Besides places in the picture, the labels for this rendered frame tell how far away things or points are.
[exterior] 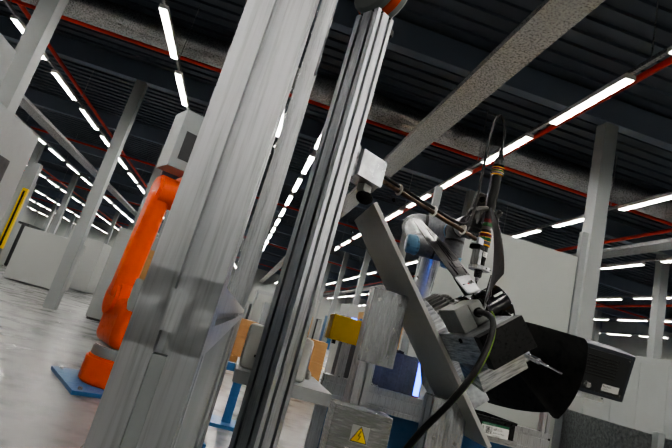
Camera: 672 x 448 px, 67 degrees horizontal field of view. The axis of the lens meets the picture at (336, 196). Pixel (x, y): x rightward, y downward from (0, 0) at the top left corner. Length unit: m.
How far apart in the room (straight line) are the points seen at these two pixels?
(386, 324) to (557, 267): 2.71
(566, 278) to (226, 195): 3.84
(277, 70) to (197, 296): 0.14
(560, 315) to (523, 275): 0.38
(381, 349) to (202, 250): 1.17
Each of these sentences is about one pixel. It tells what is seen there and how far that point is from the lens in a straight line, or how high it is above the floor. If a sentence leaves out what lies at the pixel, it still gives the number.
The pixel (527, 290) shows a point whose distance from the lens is 3.90.
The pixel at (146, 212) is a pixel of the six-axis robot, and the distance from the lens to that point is 5.39.
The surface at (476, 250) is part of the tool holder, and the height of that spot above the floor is 1.37.
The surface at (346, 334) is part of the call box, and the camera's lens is 1.93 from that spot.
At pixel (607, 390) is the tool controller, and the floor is 1.07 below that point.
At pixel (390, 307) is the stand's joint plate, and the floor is 1.11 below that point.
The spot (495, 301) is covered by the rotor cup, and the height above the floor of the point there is 1.21.
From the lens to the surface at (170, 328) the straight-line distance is 0.29.
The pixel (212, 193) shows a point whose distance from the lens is 0.30.
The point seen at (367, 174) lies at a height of 1.39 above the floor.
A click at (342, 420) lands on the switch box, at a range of 1.36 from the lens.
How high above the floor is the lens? 0.99
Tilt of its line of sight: 15 degrees up
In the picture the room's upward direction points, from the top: 16 degrees clockwise
